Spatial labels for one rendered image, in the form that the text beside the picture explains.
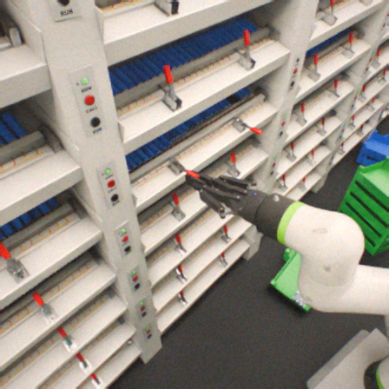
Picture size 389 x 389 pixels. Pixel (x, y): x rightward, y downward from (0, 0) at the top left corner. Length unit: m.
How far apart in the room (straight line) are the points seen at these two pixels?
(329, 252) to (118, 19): 0.53
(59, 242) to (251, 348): 1.08
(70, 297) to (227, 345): 0.88
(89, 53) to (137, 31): 0.10
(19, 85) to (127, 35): 0.19
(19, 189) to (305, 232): 0.50
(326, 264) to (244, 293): 1.11
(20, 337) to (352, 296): 0.73
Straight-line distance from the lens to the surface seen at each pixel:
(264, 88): 1.17
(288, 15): 1.07
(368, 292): 0.74
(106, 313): 1.11
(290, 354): 1.65
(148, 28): 0.64
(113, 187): 0.72
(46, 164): 0.66
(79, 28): 0.56
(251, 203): 0.70
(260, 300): 1.72
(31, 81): 0.55
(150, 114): 0.74
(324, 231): 0.63
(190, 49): 0.90
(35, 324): 0.93
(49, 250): 0.78
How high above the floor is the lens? 1.52
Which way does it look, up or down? 46 degrees down
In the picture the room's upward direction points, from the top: straight up
